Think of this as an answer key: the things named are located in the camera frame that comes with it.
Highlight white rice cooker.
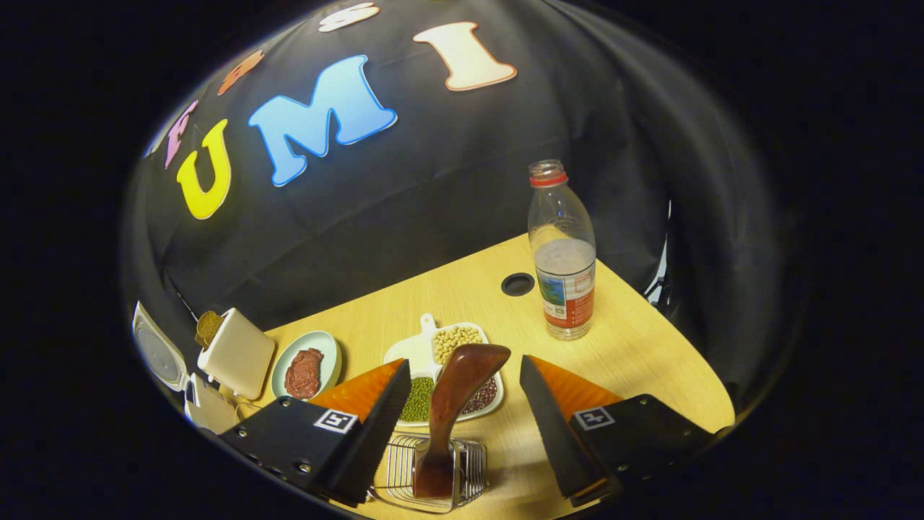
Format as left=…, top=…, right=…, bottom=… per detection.
left=132, top=302, right=243, bottom=436

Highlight brown bread slice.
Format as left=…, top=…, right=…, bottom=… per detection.
left=194, top=311, right=225, bottom=349

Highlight pale green plate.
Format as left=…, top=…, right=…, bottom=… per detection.
left=271, top=331, right=342, bottom=400

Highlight brown meat slices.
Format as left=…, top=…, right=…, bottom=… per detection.
left=284, top=348, right=323, bottom=398

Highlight metal wire chopstick holder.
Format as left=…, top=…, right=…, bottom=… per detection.
left=372, top=433, right=489, bottom=514

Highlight white toaster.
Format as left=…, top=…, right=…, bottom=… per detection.
left=198, top=308, right=276, bottom=400

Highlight white divided bean dish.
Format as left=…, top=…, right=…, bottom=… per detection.
left=383, top=313, right=505, bottom=427

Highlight black backdrop cloth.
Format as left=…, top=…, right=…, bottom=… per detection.
left=123, top=0, right=806, bottom=405

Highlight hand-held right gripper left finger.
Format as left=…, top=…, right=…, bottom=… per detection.
left=219, top=359, right=412, bottom=506

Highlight brown wooden spoon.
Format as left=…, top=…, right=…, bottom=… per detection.
left=413, top=344, right=511, bottom=499

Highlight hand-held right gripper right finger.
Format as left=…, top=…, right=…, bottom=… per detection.
left=520, top=355, right=723, bottom=506

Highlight clear plastic water bottle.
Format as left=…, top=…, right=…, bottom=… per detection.
left=528, top=160, right=597, bottom=340

